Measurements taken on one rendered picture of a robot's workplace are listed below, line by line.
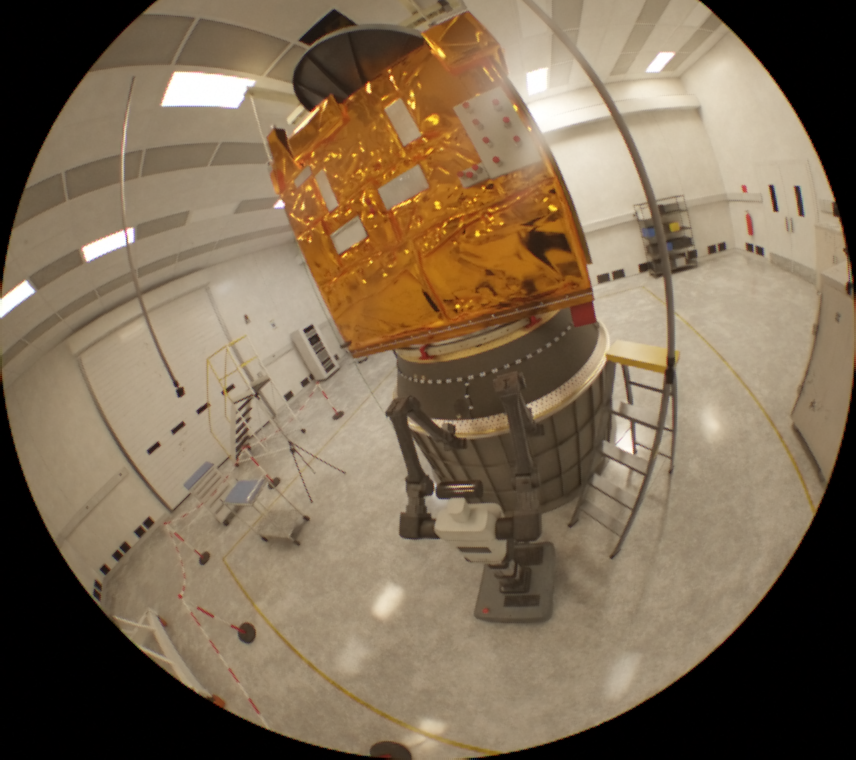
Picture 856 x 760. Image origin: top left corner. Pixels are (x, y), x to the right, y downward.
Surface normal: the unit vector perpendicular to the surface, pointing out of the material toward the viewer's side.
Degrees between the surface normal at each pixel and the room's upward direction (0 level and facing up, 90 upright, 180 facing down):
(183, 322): 90
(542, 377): 62
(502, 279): 90
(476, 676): 0
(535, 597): 0
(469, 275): 88
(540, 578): 0
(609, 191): 90
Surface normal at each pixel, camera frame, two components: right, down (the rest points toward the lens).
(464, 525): -0.39, -0.88
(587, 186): -0.37, 0.42
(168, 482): 0.84, -0.22
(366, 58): -0.17, 0.97
